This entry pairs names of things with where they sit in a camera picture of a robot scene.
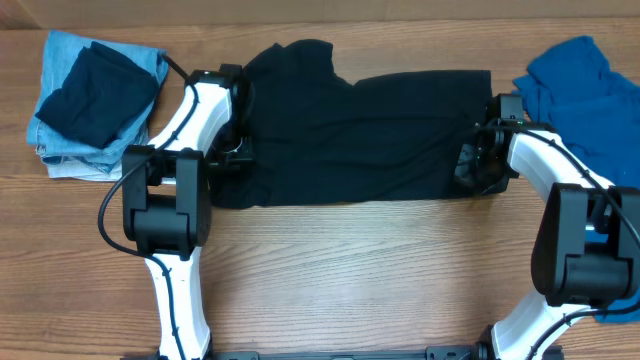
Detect black t-shirt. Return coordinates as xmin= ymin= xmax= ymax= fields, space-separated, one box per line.
xmin=211 ymin=40 xmax=492 ymax=209

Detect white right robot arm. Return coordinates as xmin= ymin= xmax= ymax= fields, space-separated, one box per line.
xmin=442 ymin=94 xmax=639 ymax=360

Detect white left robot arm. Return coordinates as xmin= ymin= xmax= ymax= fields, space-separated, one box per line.
xmin=121 ymin=64 xmax=254 ymax=359

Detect blue t-shirt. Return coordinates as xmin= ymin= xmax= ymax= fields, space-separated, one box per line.
xmin=512 ymin=35 xmax=640 ymax=324

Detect folded dark navy garment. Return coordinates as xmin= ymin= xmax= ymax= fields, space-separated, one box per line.
xmin=36 ymin=42 xmax=159 ymax=149

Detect folded light blue jeans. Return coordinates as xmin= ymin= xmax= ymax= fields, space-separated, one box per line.
xmin=26 ymin=30 xmax=169 ymax=181

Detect cardboard back panel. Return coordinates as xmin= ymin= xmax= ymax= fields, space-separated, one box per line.
xmin=1 ymin=0 xmax=639 ymax=30

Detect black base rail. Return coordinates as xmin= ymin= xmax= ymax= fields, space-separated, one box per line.
xmin=119 ymin=344 xmax=566 ymax=360

